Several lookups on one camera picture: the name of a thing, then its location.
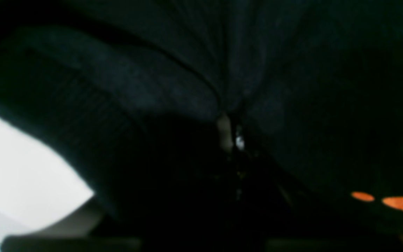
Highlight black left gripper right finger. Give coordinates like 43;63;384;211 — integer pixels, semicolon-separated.
235;125;403;252

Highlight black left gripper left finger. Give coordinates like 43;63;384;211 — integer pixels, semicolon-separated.
1;116;232;252

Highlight black T-shirt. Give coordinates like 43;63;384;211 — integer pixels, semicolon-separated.
0;0;403;252

